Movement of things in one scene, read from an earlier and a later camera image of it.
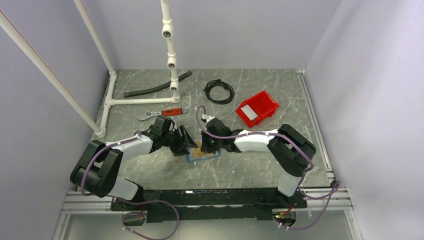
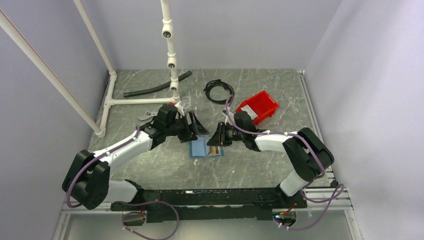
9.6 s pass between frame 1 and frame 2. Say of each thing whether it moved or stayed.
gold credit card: moved
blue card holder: stayed
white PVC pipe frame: stayed
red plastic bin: stayed
